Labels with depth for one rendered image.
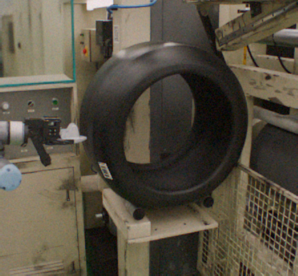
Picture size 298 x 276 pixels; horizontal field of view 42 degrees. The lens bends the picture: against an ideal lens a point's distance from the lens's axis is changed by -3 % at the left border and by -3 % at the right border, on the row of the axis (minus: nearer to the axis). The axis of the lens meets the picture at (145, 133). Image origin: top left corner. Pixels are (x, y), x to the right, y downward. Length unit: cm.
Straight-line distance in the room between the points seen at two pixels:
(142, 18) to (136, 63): 43
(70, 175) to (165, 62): 100
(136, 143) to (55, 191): 57
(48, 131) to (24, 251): 106
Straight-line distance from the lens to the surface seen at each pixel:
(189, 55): 133
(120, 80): 127
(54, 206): 215
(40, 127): 133
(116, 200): 164
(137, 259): 201
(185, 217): 164
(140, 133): 175
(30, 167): 206
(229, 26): 166
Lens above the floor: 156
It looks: 16 degrees down
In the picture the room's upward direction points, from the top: straight up
